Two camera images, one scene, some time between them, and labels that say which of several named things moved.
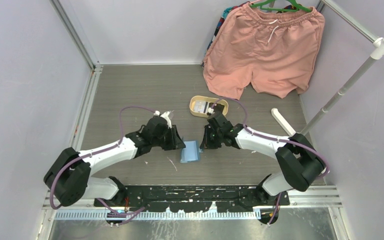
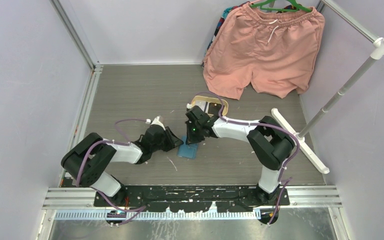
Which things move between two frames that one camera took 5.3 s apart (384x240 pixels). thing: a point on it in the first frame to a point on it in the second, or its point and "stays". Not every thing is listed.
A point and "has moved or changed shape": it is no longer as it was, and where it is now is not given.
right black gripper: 206,143 to 190,139
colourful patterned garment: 227,13 stays
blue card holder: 191,153 has moved or changed shape
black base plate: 184,198 stays
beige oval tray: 197,98 stays
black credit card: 218,108 stays
